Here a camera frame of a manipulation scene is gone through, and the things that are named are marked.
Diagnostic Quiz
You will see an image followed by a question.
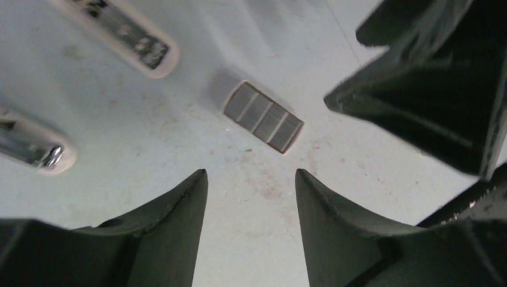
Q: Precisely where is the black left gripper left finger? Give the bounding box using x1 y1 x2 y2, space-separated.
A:
1 169 208 286

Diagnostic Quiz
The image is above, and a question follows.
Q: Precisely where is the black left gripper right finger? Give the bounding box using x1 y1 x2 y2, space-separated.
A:
295 169 506 286

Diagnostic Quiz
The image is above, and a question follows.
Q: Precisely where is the small white mini stapler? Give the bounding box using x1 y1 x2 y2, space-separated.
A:
1 107 78 176

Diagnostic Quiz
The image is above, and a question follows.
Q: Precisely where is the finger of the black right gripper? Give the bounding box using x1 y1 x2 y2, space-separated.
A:
323 39 507 177
417 164 506 228

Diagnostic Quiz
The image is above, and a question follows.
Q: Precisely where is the staple tray with staples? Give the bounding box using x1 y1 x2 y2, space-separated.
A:
222 80 304 154

